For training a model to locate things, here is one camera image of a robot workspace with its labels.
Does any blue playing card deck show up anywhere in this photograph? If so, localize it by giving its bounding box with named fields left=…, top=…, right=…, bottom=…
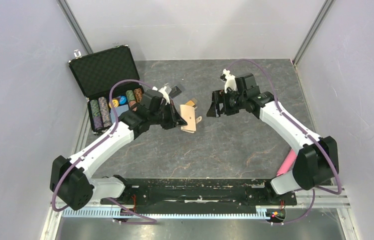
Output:
left=109, top=104, right=129, bottom=124

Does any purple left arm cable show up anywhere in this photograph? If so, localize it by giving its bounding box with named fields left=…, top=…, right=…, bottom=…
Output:
left=51, top=79, right=159, bottom=225

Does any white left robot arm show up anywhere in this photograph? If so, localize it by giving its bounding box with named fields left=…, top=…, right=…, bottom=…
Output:
left=50, top=86, right=187, bottom=212

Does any black poker chip case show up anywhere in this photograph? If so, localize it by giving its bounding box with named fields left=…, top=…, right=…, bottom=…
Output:
left=68, top=44, right=141, bottom=135

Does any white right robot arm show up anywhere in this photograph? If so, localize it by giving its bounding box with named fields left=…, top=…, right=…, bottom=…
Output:
left=206, top=69, right=339, bottom=204

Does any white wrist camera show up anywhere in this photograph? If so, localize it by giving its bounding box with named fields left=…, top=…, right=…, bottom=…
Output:
left=152, top=85, right=172, bottom=103
left=220, top=69, right=237, bottom=93

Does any black credit card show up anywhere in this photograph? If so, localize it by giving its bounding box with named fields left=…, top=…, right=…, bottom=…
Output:
left=168, top=84, right=185, bottom=99

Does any yellow dealer chip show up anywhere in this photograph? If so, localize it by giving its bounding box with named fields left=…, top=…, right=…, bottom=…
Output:
left=108, top=98, right=120, bottom=109

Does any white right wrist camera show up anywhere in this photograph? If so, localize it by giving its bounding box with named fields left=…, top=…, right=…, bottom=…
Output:
left=220, top=69, right=237, bottom=93

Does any pink cylinder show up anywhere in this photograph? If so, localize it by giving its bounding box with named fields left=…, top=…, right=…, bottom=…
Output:
left=276, top=149, right=297, bottom=177

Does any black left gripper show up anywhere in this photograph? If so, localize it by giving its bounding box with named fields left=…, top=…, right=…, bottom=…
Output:
left=149, top=100, right=187, bottom=130

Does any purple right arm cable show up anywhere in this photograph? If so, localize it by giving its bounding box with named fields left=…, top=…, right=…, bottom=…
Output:
left=228, top=58, right=343, bottom=225

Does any blue dealer chip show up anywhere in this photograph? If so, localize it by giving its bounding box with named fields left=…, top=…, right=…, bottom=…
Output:
left=118, top=95, right=127, bottom=106

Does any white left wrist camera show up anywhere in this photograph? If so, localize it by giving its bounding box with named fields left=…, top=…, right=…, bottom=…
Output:
left=152, top=85, right=172, bottom=103

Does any beige leather card holder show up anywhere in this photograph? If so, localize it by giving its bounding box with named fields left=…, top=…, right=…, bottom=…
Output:
left=179, top=104, right=203, bottom=134

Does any orange black poker chip stack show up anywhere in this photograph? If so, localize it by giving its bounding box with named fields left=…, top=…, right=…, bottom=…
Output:
left=133, top=88, right=143, bottom=103

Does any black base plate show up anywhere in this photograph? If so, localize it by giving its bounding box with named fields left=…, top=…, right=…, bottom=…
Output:
left=116, top=178, right=297, bottom=214

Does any green poker chip stack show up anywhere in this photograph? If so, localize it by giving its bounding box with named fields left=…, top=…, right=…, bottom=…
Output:
left=89, top=99, right=101, bottom=118

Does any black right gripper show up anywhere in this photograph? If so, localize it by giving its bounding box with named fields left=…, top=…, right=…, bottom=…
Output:
left=206, top=89, right=247, bottom=118

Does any clear acrylic card stand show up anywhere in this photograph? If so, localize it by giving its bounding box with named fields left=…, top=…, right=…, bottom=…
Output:
left=168, top=83, right=199, bottom=109

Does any gold credit card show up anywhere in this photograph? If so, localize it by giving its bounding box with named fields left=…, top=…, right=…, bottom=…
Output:
left=185, top=98, right=197, bottom=108

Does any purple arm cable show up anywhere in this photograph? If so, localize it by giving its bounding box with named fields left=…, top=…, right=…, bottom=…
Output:
left=51, top=79, right=159, bottom=225
left=228, top=58, right=343, bottom=225

